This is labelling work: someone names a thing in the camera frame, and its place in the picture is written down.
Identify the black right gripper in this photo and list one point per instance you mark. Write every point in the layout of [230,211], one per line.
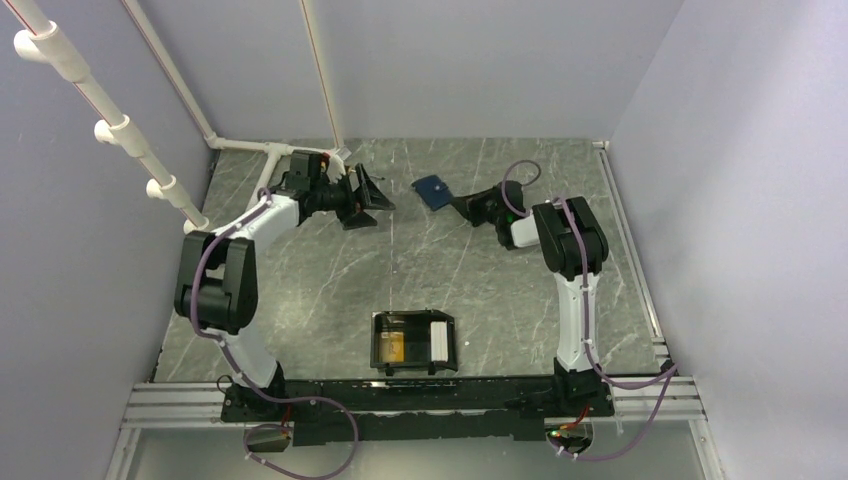
[467,206]

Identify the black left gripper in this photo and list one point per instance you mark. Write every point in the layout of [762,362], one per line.
[354,219]

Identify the blue leather card holder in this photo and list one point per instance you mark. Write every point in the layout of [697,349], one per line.
[433,191]

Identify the black plastic card tray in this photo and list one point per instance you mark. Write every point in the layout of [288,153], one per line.
[415,324]

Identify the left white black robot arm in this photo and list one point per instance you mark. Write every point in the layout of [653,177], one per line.
[217,284]

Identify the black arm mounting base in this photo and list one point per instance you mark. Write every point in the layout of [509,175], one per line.
[325,411]

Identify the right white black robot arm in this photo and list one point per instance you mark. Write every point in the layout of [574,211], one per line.
[574,248]

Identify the white card stack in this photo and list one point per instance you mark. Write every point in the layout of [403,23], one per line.
[439,341]

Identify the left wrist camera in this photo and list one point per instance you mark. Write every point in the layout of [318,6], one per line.
[336,168]

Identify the aluminium rail frame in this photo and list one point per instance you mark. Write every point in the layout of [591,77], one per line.
[664,397]

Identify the white pvc pipe frame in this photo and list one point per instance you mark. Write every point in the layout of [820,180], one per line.
[42,41]

